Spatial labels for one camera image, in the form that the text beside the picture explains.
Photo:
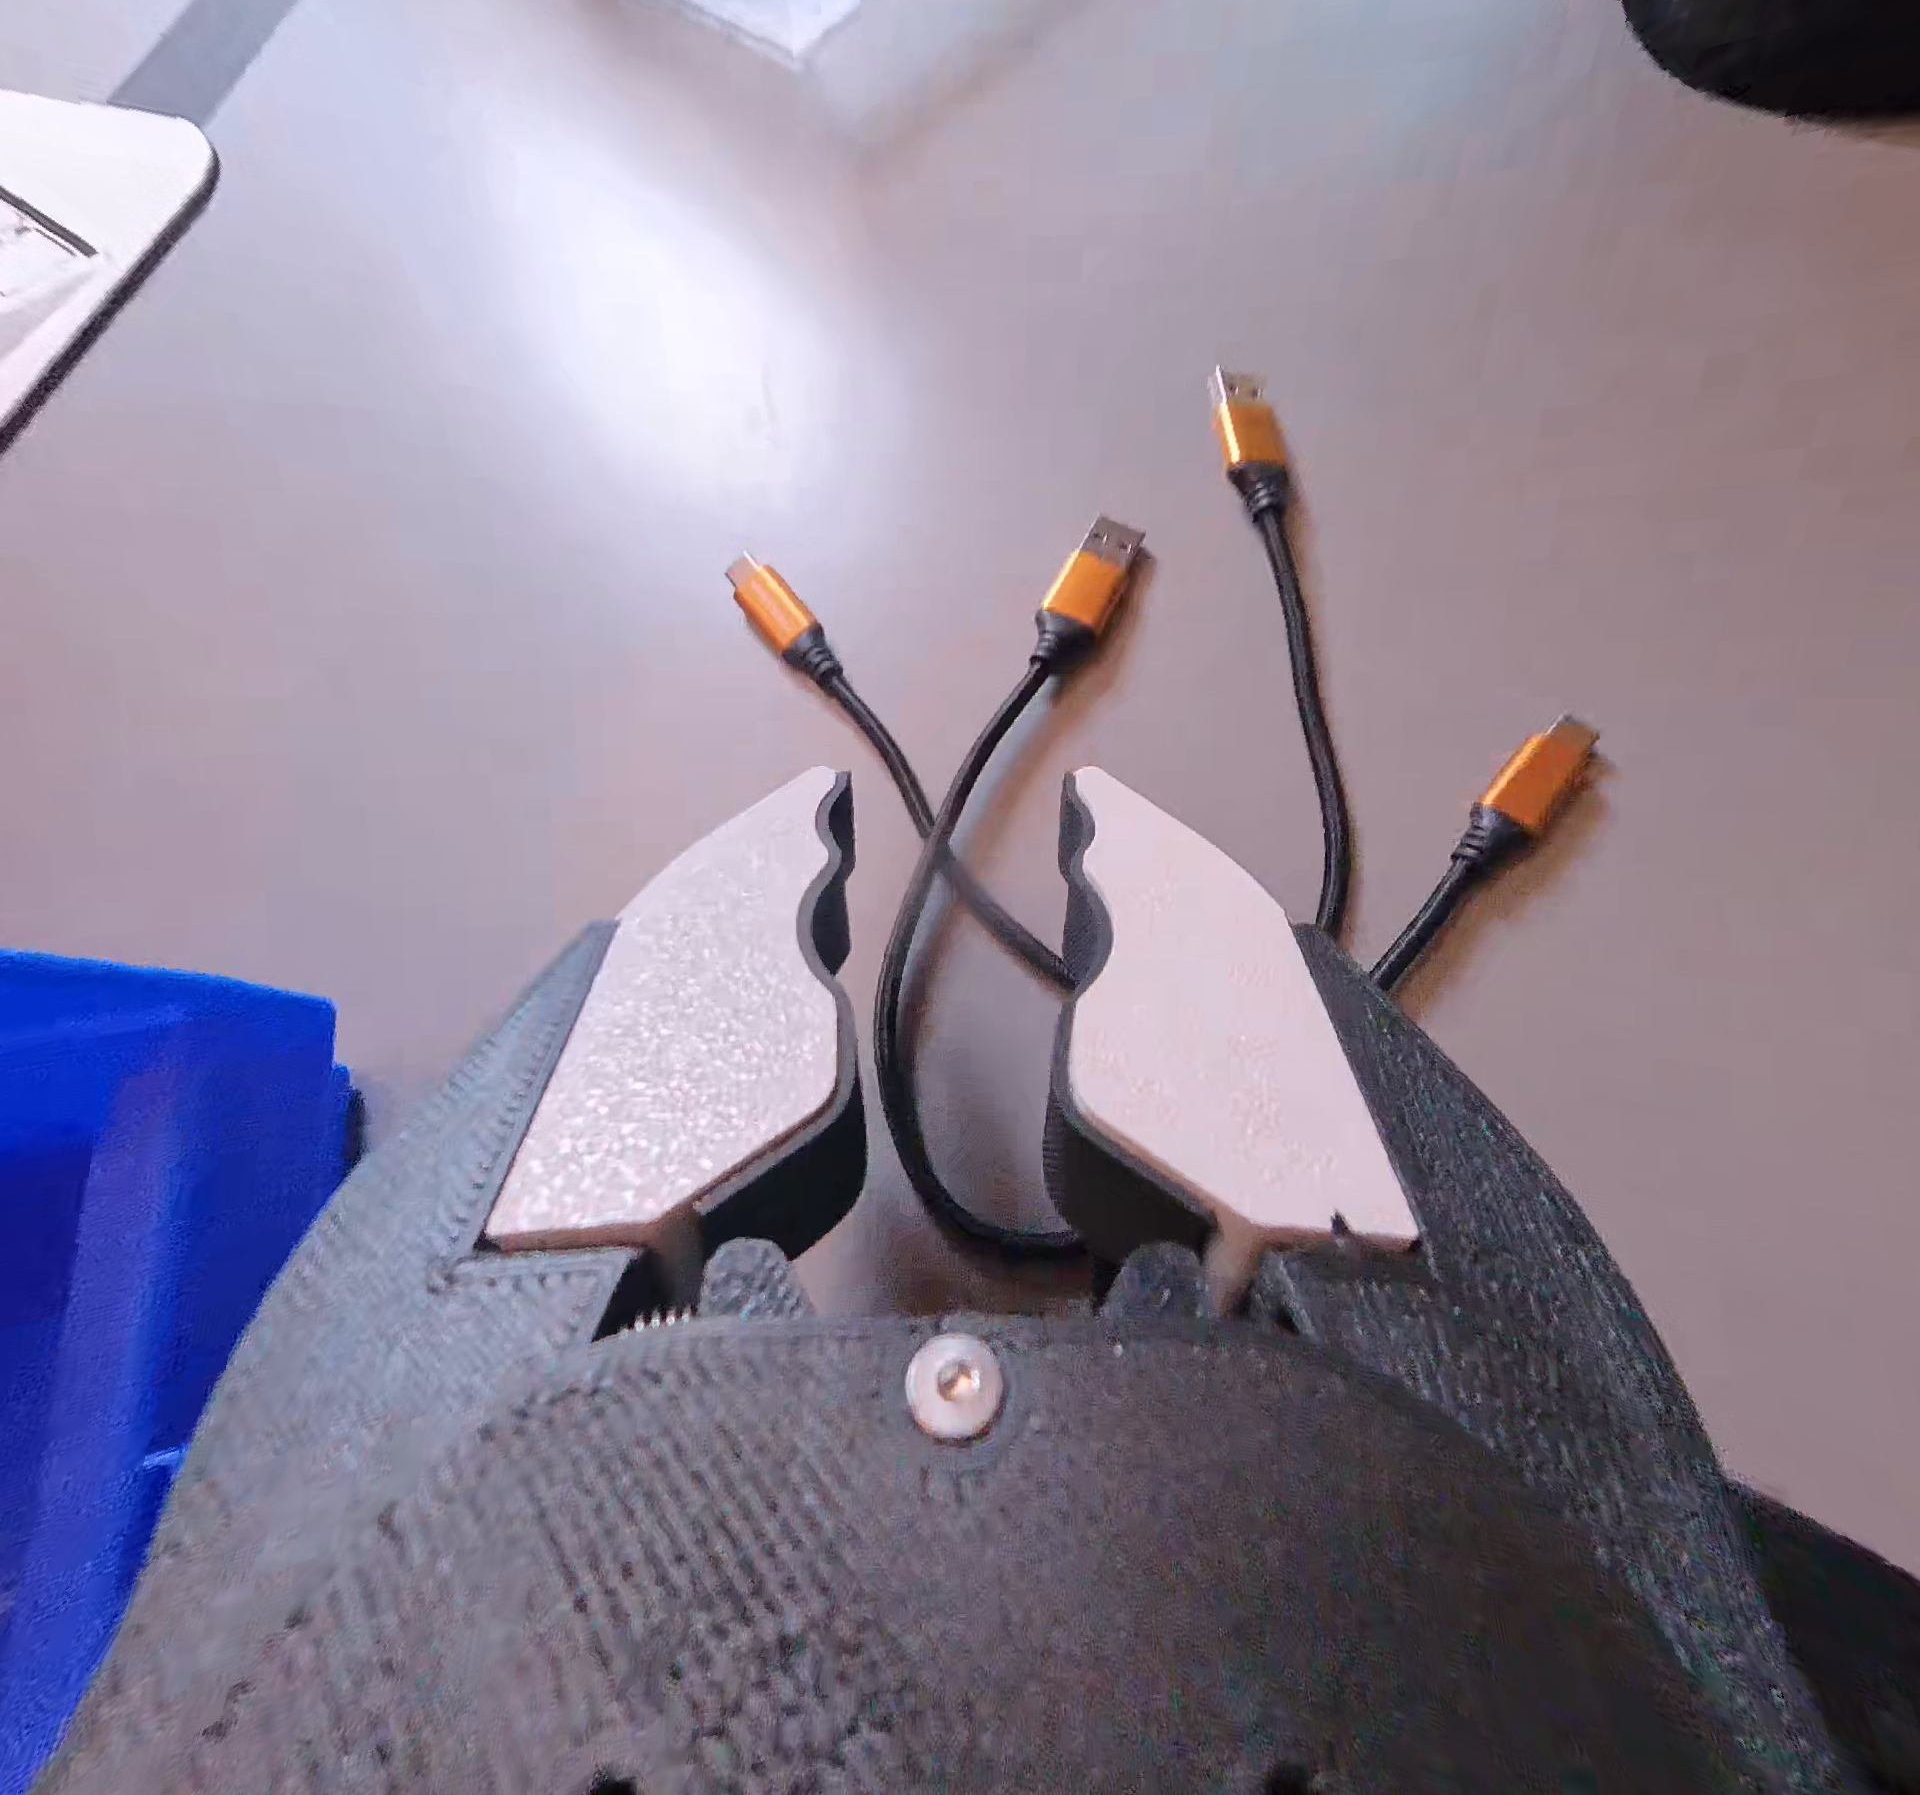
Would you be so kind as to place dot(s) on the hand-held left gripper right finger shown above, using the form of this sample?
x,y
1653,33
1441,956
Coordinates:
x,y
1231,1061

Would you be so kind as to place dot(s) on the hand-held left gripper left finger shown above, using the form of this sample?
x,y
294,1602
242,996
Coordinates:
x,y
676,1061

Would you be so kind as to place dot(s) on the blue plastic bin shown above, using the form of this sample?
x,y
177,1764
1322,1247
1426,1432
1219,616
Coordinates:
x,y
151,1225

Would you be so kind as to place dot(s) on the white document stand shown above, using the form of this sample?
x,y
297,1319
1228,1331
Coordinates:
x,y
121,207

